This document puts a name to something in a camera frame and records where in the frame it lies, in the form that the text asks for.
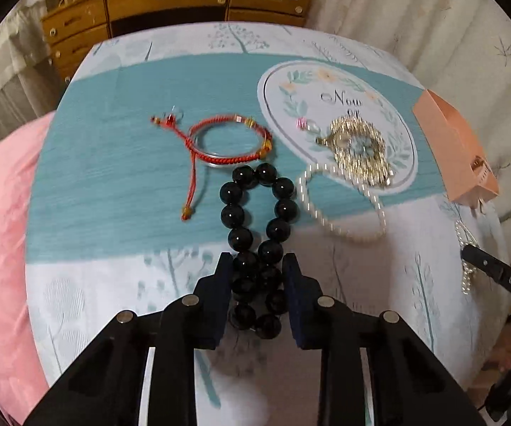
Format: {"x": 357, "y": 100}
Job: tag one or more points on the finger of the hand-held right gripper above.
{"x": 499, "y": 275}

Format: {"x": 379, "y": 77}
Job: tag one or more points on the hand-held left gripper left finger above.
{"x": 218, "y": 306}

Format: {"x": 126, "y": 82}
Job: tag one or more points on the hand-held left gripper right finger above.
{"x": 297, "y": 306}

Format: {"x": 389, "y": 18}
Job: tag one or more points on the pearl strand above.
{"x": 467, "y": 277}

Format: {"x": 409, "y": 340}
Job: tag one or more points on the pink jewelry box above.
{"x": 446, "y": 142}

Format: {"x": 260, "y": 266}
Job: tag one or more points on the silver bangle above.
{"x": 213, "y": 162}

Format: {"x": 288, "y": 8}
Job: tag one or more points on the gold beaded brooch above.
{"x": 357, "y": 159}

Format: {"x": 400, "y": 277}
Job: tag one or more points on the pink crystal charm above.
{"x": 311, "y": 126}

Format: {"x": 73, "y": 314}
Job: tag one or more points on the tree print tablecloth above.
{"x": 104, "y": 177}

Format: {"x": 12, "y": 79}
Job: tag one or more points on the lace covered cabinet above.
{"x": 7, "y": 75}

